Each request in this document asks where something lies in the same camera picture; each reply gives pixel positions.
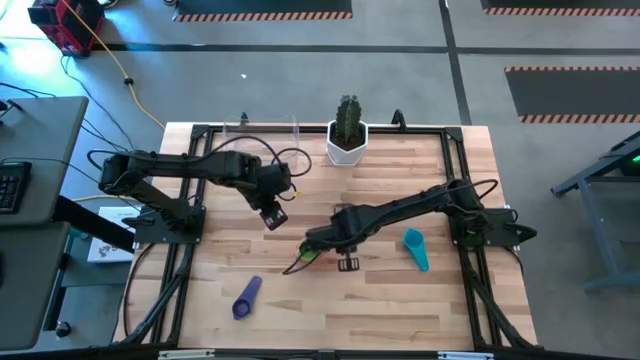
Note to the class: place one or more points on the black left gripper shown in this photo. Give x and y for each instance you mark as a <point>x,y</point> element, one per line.
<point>272,182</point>

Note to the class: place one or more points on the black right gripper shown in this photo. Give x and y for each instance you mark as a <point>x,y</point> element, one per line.
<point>345,227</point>

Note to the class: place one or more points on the green measuring cup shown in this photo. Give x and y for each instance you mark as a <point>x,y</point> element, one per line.
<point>310,256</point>

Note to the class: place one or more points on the teal measuring cup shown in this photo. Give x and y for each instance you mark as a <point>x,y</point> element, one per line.
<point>416,245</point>

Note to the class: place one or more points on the purple measuring cup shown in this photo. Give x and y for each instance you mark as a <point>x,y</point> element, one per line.
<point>247,297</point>

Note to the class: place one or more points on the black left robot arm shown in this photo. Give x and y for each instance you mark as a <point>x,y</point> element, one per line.
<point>165,162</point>

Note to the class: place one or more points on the clear plastic basket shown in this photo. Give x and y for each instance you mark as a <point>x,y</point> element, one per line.
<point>235,145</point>

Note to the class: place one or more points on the white plant pot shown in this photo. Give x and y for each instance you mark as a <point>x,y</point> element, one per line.
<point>345,156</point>

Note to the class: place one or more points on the green cactus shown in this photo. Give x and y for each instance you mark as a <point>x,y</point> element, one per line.
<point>348,117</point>

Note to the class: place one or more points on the black mat striped edge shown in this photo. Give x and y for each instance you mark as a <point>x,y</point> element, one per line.
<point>560,4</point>
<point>575,92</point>
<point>260,6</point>

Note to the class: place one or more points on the white printed paper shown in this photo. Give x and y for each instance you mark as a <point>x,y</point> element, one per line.
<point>107,252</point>

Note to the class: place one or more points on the black desk support beam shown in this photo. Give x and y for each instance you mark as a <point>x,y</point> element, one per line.
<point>85,220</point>

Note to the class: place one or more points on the grey desk top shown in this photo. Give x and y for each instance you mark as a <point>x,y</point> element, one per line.
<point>40,130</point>
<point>25,290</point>

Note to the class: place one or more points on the red and black equipment box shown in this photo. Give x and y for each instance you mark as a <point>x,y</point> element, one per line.
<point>75,30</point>

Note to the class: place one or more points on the grey metal side table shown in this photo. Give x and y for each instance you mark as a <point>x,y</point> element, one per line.
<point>597,230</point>

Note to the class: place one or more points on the black caster wheel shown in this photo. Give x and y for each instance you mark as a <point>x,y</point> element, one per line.
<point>63,329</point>

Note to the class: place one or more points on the black keyboard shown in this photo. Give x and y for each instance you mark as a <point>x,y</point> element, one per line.
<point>12,187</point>

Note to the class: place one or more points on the black device green light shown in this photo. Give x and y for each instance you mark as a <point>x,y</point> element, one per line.
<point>632,165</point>

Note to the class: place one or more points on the black table clamp bracket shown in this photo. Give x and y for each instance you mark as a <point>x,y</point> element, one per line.
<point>399,119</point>
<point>243,119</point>

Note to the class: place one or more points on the black metal table frame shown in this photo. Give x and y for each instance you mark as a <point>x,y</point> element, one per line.
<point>325,129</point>

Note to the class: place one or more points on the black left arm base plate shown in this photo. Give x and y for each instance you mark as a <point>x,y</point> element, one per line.
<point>150,235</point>

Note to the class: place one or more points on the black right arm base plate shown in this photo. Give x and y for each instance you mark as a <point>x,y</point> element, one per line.
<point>500,235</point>

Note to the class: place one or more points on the silver edge bracket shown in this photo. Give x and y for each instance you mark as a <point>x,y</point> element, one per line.
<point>465,356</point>
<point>185,355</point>

